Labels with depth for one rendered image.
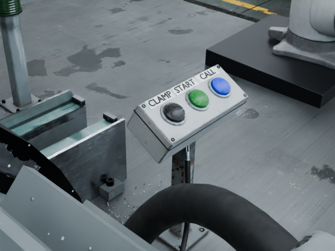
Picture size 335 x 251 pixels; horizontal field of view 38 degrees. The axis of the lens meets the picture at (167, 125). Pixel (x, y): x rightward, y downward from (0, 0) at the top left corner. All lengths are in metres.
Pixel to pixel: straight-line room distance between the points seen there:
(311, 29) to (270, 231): 1.17
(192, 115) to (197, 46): 0.86
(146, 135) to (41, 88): 0.67
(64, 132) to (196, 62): 0.56
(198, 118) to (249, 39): 0.81
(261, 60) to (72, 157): 0.68
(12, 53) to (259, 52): 0.65
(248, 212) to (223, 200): 0.01
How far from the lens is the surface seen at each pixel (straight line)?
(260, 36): 1.46
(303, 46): 1.35
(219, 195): 0.19
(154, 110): 0.63
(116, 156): 0.90
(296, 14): 1.34
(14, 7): 1.09
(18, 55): 1.14
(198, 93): 0.67
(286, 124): 1.15
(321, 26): 1.30
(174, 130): 0.62
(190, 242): 0.82
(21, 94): 1.18
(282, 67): 1.31
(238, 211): 0.18
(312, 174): 1.01
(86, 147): 0.83
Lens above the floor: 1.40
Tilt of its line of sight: 33 degrees down
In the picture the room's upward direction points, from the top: 1 degrees clockwise
